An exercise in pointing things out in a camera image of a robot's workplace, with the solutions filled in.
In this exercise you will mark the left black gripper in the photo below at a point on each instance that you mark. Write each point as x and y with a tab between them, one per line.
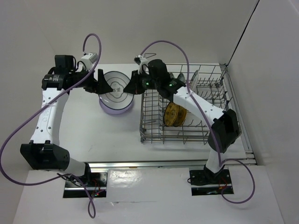
100	87

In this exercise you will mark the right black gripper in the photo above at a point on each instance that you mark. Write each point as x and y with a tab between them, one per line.
134	86

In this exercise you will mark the white plate with rings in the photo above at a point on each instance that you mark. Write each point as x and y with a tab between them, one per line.
116	99

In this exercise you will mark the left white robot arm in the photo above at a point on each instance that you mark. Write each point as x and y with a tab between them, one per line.
43	152

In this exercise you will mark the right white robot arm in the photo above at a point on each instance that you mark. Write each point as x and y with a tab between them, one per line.
223	124

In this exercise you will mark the right blue patterned plate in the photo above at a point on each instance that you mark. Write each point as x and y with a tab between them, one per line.
181	77

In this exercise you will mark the left yellow patterned plate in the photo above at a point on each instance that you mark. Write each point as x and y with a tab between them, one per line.
170	114

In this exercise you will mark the yellow patterned plate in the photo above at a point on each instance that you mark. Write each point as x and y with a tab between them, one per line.
170	114
181	115

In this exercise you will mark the right yellow patterned plate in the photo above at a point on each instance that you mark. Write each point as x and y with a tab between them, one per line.
181	115

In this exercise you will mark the white plate floral rim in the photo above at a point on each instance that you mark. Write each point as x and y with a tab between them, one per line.
194	80

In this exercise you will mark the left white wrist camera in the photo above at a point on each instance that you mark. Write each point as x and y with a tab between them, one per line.
89	60

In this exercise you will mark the grey wire dish rack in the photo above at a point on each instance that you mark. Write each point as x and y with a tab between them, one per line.
209	81

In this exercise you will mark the silver aluminium rail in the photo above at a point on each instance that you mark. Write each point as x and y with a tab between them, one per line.
146	164

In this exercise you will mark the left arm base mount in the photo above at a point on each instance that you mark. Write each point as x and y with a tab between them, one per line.
96	186

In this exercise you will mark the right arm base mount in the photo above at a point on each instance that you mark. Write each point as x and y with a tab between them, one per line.
204	184

